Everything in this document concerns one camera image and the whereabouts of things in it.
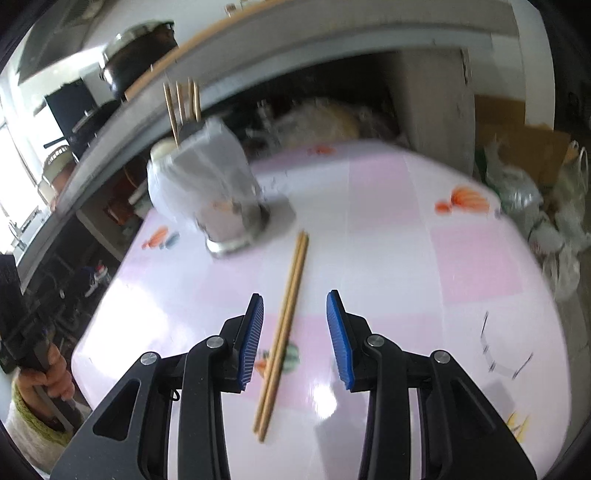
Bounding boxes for cream plastic ladle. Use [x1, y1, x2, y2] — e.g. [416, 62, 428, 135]
[150, 137, 177, 162]

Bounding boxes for large steel spoon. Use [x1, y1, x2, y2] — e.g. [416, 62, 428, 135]
[178, 121, 204, 143]

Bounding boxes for crossing wooden chopstick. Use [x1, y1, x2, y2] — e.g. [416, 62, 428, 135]
[163, 83, 180, 146]

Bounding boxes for fluffy white sleeve forearm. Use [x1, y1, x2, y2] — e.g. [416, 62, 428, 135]
[5, 383, 73, 479]

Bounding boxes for person's left hand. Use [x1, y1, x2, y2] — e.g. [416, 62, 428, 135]
[16, 343, 75, 411]

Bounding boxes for steel utensil holder cup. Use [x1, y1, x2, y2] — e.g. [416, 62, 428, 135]
[194, 193, 270, 258]

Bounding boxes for white plastic bag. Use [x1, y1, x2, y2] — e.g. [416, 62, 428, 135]
[147, 118, 260, 229]

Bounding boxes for brown enamel pot stack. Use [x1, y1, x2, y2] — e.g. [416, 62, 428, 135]
[43, 145, 77, 194]

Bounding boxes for yellowish plastic bag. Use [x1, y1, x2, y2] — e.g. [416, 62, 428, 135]
[273, 99, 393, 149]

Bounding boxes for black wok pan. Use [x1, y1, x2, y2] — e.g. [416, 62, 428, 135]
[43, 100, 121, 149]

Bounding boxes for black appliance box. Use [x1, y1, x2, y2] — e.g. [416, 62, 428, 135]
[44, 78, 97, 138]

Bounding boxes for plastic bags on floor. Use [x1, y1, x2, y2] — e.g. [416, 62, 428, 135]
[479, 140, 590, 301]

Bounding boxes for cardboard box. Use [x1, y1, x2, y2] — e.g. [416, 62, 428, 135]
[475, 95, 571, 187]

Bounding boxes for large black stock pot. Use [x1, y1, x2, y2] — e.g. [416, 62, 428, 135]
[99, 20, 177, 101]

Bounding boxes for wooden cutting board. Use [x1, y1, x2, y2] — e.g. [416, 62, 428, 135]
[124, 0, 283, 101]

